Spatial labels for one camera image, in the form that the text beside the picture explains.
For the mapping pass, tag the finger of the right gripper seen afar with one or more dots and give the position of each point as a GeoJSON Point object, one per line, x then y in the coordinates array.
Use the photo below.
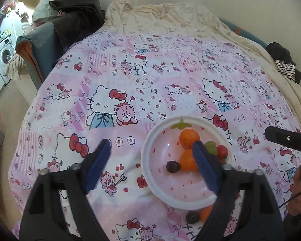
{"type": "Point", "coordinates": [283, 137]}

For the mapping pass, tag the pink white strawberry plate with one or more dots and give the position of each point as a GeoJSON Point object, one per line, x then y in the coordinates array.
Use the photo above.
{"type": "Point", "coordinates": [184, 189]}

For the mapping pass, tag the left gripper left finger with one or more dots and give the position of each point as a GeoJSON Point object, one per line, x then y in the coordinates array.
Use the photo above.
{"type": "Point", "coordinates": [43, 217]}

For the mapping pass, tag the teal orange bed frame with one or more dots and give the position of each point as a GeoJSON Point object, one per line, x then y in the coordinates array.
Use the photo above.
{"type": "Point", "coordinates": [40, 49]}

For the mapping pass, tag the red strawberry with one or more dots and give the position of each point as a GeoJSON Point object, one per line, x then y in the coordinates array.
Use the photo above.
{"type": "Point", "coordinates": [222, 152]}

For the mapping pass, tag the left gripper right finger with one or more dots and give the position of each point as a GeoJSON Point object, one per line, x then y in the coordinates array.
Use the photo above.
{"type": "Point", "coordinates": [259, 217]}

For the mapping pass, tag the orange mandarin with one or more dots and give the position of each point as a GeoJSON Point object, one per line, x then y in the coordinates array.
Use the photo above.
{"type": "Point", "coordinates": [187, 161]}
{"type": "Point", "coordinates": [187, 137]}
{"type": "Point", "coordinates": [205, 213]}

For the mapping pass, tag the black striped clothing pile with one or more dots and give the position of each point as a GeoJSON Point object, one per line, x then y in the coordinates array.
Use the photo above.
{"type": "Point", "coordinates": [283, 61]}

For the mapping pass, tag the right hand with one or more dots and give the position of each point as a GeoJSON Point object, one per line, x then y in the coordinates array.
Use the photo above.
{"type": "Point", "coordinates": [294, 206]}

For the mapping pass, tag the green lime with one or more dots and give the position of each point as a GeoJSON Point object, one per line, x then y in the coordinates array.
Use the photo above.
{"type": "Point", "coordinates": [211, 147]}

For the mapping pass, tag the orange mandarin on plate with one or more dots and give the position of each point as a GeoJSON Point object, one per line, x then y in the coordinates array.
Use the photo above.
{"type": "Point", "coordinates": [187, 137]}

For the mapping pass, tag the black bag on headboard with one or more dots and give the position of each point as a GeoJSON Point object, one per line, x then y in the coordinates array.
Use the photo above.
{"type": "Point", "coordinates": [78, 19]}

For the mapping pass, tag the pink Hello Kitty blanket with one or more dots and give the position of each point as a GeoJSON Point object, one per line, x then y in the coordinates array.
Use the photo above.
{"type": "Point", "coordinates": [119, 87]}

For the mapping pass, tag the dark purple plum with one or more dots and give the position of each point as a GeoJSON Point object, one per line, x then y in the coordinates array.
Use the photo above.
{"type": "Point", "coordinates": [172, 166]}

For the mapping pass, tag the white plastic bag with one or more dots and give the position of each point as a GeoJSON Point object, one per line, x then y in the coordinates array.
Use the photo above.
{"type": "Point", "coordinates": [42, 10]}

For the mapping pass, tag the white washing machine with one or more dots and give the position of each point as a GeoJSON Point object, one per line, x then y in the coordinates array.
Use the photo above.
{"type": "Point", "coordinates": [7, 52]}

